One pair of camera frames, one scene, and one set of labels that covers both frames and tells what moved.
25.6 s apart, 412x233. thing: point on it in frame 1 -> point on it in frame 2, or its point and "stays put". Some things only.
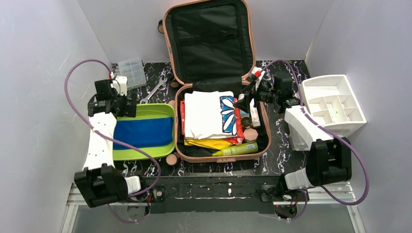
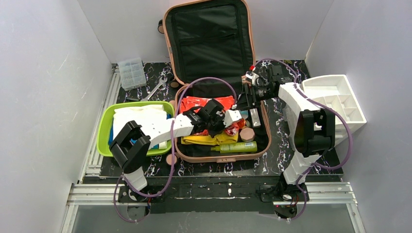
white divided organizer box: [331, 100] stays put
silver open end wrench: [161, 81] stays put
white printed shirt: [209, 114] -> [138, 115]
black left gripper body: [129, 105] -> [217, 122]
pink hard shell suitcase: [210, 54] stays put
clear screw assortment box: [133, 70] stays put
